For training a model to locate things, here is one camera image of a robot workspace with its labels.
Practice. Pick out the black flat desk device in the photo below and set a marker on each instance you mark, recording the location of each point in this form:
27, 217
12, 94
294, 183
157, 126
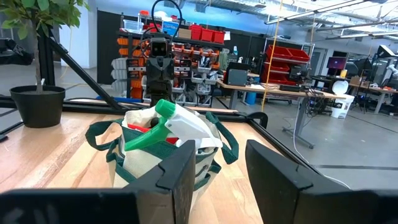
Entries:
289, 88

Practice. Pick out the parts bin storage rack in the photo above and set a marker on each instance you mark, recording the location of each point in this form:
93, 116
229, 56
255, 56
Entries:
199, 74

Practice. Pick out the black bulky equipment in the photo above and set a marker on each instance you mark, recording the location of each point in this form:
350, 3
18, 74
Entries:
17, 53

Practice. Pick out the wooden desk with grey legs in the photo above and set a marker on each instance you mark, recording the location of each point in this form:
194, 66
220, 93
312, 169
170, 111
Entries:
373, 88

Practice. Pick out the black studio softbox light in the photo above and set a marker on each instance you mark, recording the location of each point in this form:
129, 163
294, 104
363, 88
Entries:
385, 51

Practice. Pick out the white trash can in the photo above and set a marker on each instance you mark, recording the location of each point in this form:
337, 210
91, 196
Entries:
342, 105

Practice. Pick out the black corner bracket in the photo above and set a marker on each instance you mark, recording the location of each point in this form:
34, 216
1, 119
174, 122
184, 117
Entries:
261, 115

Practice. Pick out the brown cardboard box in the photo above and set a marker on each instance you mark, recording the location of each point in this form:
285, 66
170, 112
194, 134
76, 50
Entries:
184, 33

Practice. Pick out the blue printed box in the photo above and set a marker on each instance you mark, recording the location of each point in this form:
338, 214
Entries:
170, 28

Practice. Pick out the clear plastic box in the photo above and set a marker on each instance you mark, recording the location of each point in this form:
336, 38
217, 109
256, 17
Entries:
133, 26

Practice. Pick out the purple screen monitor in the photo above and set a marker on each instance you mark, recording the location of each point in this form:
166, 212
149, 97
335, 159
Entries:
336, 63

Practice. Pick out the wooden top workshop desk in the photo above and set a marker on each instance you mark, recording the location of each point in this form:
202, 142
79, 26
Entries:
273, 91

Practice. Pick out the small background spray bottle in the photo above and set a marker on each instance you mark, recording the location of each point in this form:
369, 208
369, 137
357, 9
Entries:
235, 50

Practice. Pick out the potted green plant black pot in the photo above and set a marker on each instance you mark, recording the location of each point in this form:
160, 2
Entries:
37, 107

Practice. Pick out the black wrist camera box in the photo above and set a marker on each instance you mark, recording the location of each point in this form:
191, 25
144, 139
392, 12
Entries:
159, 48

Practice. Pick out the light wooden side board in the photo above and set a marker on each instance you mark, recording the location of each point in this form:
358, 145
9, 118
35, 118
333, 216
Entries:
202, 109

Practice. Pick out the red black gardening glove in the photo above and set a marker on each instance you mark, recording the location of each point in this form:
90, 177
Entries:
136, 127

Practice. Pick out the red tray shelf rack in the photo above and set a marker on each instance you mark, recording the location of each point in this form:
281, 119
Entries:
284, 54

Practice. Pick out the blue flat object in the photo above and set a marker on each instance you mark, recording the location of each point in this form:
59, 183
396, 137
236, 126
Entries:
121, 99

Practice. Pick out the white paper tag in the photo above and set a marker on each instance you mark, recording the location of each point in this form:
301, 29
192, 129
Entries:
227, 35

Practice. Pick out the blue waste bin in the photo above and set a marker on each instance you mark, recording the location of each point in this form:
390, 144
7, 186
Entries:
251, 98

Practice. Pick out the black table edge clamp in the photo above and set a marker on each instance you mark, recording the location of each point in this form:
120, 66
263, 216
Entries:
3, 138

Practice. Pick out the black partition panel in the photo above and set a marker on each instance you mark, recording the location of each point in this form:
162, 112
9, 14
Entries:
107, 46

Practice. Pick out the black grey case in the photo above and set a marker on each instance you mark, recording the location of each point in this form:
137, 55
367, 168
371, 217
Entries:
237, 77

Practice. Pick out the cream green-trimmed gardening bag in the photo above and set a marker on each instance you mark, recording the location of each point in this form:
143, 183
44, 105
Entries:
136, 161

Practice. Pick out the white green spray bottle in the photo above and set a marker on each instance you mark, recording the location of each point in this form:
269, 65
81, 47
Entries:
186, 126

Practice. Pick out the black desktop robot equipment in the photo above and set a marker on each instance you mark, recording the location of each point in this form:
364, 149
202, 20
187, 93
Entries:
299, 74

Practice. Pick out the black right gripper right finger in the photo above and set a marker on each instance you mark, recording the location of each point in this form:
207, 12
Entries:
286, 193

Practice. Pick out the yellow small container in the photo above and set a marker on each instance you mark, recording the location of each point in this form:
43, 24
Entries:
343, 73

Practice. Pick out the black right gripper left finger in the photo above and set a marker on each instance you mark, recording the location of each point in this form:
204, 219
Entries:
161, 196

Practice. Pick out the tall red storage bin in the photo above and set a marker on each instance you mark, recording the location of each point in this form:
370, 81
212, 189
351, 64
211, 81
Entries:
196, 32

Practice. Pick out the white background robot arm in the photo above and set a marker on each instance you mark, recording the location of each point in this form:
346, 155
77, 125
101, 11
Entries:
393, 70

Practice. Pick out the black aluminium rig frame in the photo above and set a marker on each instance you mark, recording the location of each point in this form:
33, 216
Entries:
87, 76

